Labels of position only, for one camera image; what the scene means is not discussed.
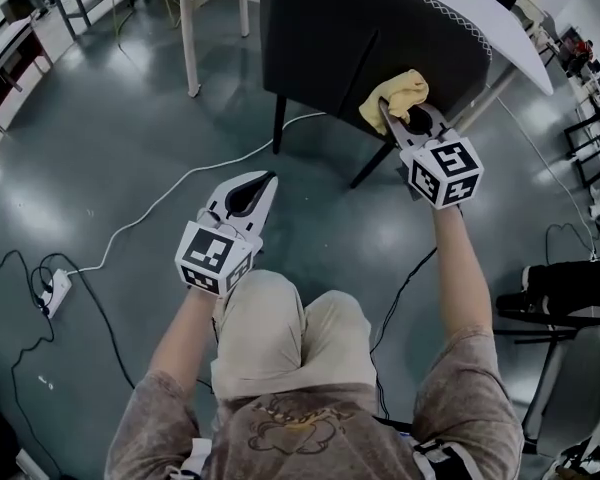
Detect white navy harness strap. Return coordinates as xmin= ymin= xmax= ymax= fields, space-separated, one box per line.
xmin=169 ymin=436 xmax=214 ymax=480
xmin=412 ymin=437 xmax=484 ymax=480

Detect person's brown printed t-shirt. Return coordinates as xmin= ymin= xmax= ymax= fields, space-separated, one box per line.
xmin=104 ymin=327 xmax=526 ymax=480

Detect black floor cable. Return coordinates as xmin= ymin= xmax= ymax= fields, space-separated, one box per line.
xmin=0 ymin=250 xmax=137 ymax=480

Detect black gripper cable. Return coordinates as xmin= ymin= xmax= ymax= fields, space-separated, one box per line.
xmin=369 ymin=245 xmax=439 ymax=419

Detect yellow cloth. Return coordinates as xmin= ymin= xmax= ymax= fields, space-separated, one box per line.
xmin=358 ymin=69 xmax=430 ymax=137

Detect person's left forearm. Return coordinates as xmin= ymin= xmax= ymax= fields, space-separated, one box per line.
xmin=147 ymin=282 xmax=221 ymax=387

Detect white wooden shelf unit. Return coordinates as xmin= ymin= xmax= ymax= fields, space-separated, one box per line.
xmin=0 ymin=15 xmax=55 ymax=135

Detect grey chair with black legs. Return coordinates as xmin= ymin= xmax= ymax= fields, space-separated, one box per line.
xmin=493 ymin=312 xmax=600 ymax=462

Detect white power strip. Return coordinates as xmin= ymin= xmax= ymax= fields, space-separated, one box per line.
xmin=38 ymin=267 xmax=74 ymax=320

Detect person's beige trousers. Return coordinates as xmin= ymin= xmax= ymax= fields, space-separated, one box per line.
xmin=209 ymin=269 xmax=380 ymax=400

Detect person's right forearm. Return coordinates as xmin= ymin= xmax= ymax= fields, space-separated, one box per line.
xmin=431 ymin=206 xmax=497 ymax=342

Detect dark blue chair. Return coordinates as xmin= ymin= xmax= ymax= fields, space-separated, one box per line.
xmin=258 ymin=0 xmax=494 ymax=190

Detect white floor cable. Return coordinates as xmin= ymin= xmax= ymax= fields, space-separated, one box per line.
xmin=71 ymin=110 xmax=329 ymax=275

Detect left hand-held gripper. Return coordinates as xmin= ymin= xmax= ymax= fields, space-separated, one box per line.
xmin=173 ymin=169 xmax=280 ymax=298

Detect white table with black underside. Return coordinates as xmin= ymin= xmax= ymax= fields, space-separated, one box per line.
xmin=178 ymin=0 xmax=555 ymax=134

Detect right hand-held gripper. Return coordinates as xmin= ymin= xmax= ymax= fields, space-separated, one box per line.
xmin=378 ymin=98 xmax=484 ymax=212

